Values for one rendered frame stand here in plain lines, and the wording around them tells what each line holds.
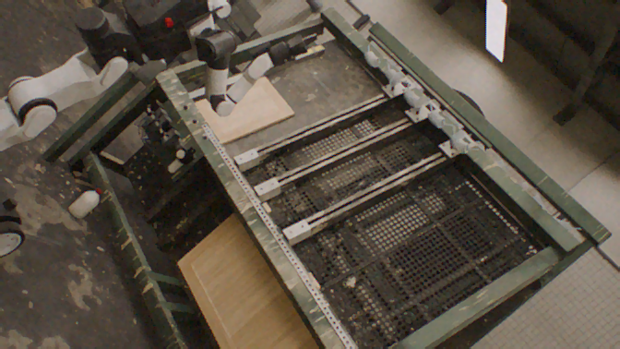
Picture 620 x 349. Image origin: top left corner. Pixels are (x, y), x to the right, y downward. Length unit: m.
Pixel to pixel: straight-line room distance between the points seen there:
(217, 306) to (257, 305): 0.25
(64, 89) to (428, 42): 6.88
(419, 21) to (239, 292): 6.58
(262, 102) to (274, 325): 1.32
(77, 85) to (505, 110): 6.63
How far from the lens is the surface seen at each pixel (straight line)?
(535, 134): 7.96
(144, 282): 2.92
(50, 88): 2.27
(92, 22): 2.13
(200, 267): 2.98
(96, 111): 3.32
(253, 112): 3.11
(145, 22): 2.15
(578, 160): 7.93
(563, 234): 2.81
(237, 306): 2.81
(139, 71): 3.19
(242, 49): 3.49
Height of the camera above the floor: 1.47
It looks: 6 degrees down
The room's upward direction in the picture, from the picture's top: 49 degrees clockwise
